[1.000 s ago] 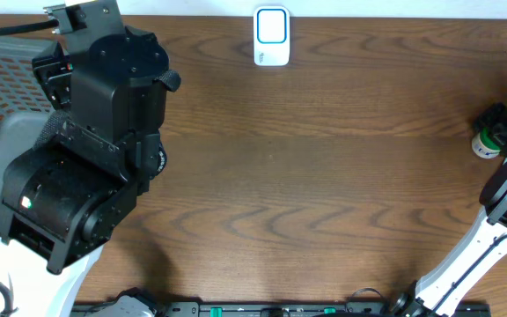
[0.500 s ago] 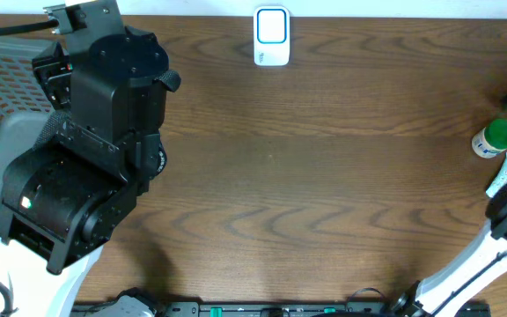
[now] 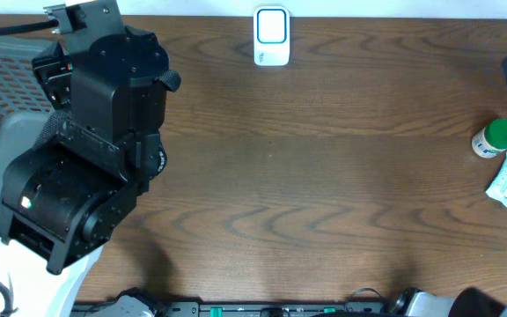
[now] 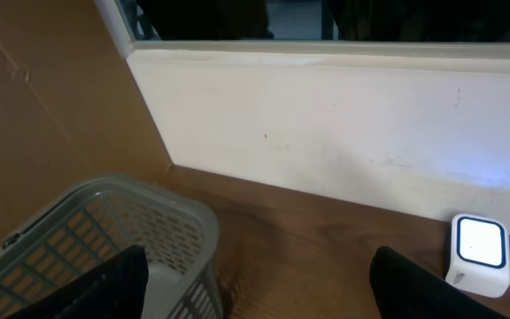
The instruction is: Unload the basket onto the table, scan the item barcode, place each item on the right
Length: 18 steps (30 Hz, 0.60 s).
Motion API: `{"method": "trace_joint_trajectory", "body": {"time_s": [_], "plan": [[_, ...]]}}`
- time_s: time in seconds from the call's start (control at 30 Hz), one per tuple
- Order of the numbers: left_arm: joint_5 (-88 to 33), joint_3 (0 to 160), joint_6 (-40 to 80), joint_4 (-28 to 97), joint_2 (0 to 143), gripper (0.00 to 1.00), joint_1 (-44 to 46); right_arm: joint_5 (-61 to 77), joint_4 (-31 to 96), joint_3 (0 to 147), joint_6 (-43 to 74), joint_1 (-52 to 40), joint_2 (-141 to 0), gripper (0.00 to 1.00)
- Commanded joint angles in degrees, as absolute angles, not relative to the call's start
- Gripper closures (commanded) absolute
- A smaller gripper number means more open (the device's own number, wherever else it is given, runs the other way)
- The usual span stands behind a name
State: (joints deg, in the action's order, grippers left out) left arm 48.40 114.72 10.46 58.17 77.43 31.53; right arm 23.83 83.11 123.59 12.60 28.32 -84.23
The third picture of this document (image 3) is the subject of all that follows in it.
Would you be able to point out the green lid jar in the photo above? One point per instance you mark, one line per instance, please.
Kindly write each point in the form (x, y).
(491, 140)

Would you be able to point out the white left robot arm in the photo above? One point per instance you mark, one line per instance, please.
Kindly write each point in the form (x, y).
(97, 153)

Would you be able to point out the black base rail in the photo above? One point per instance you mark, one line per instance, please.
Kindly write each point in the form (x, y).
(133, 302)

